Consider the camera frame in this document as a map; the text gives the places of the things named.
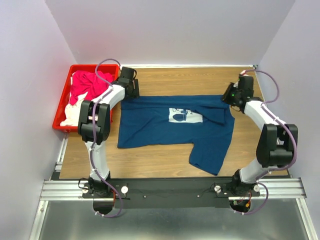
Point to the aluminium frame rail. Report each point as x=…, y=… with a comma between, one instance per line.
x=54, y=189

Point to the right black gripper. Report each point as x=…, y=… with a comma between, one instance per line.
x=225, y=98

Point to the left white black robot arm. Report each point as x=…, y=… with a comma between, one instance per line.
x=94, y=125

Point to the red plastic bin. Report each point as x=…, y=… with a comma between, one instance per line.
x=60, y=116

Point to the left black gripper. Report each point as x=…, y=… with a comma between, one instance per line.
x=135, y=93

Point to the magenta t shirt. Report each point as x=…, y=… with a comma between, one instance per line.
x=84, y=82

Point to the white t shirt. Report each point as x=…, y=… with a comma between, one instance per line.
x=72, y=112

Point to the blue printed t shirt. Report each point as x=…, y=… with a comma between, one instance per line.
x=202, y=120

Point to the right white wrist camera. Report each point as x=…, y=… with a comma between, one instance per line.
x=242, y=76

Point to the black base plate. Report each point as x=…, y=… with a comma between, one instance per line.
x=166, y=193

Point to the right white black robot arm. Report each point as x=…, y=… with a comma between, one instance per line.
x=277, y=146

